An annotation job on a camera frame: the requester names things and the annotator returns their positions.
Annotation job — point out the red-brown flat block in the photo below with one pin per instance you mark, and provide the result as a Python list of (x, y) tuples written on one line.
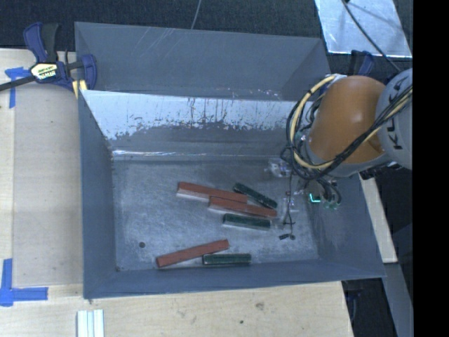
[(210, 192), (242, 207), (191, 253)]

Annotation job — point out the grey metal bin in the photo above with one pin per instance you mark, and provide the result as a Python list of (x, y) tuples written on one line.
[(196, 65)]

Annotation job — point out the pale wood flat board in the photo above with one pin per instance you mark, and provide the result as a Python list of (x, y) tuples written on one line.
[(47, 188)]

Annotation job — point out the dark green flat block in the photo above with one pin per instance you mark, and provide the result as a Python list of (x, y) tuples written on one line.
[(255, 195), (226, 259), (246, 221)]

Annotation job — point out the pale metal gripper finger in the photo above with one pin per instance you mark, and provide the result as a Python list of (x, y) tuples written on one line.
[(279, 167), (289, 215)]

